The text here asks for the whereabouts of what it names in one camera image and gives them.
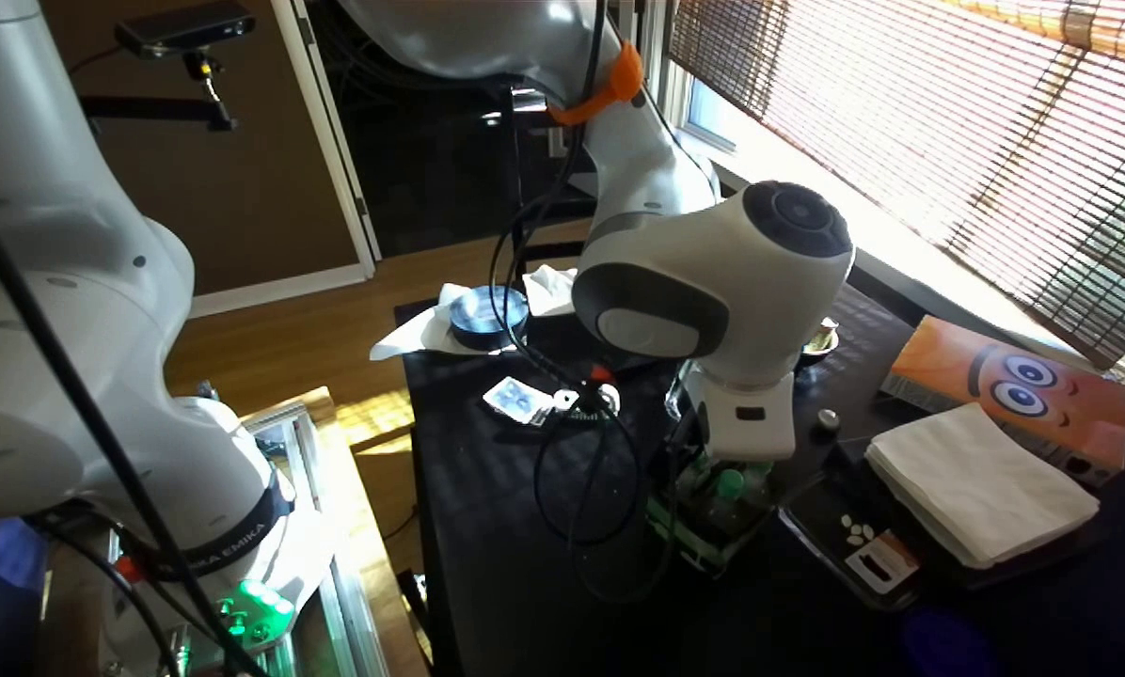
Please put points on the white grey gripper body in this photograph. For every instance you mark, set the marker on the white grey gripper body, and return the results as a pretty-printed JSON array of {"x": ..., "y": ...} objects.
[{"x": 742, "y": 423}]

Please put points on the green cardboard bottle box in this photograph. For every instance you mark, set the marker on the green cardboard bottle box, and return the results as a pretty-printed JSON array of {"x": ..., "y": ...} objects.
[{"x": 713, "y": 511}]

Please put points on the grey duct tape roll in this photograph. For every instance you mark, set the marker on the grey duct tape roll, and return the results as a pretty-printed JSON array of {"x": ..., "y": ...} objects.
[{"x": 489, "y": 314}]

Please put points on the blue playing card deck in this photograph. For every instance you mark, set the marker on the blue playing card deck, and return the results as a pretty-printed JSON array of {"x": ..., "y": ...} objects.
[{"x": 517, "y": 400}]

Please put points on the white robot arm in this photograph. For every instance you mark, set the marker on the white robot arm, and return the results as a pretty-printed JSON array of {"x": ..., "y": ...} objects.
[{"x": 92, "y": 292}]

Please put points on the folded white cloth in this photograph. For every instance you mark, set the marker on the folded white cloth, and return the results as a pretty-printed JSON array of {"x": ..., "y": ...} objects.
[{"x": 978, "y": 492}]

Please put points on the black electronic scale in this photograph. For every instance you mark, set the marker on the black electronic scale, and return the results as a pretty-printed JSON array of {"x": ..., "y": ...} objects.
[{"x": 861, "y": 536}]

